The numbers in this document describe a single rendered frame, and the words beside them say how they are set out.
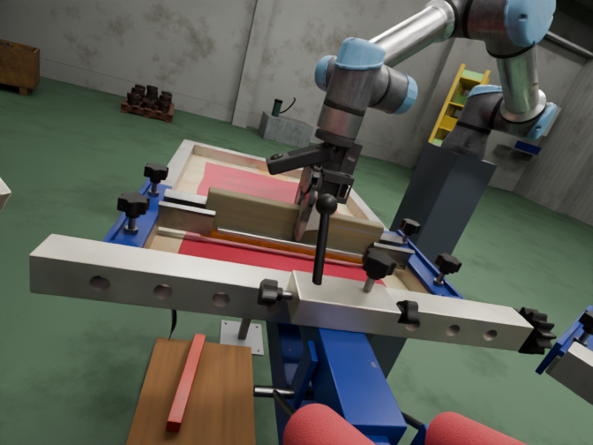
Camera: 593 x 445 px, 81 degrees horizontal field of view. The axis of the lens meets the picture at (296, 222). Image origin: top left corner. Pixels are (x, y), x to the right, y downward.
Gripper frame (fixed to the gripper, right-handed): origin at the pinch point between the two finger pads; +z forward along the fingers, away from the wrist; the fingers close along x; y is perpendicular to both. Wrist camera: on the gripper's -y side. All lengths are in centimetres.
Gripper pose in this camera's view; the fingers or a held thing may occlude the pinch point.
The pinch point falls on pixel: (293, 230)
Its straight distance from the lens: 69.3
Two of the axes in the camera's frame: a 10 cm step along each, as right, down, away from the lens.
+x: -1.5, -4.2, 8.9
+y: 9.5, 1.9, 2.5
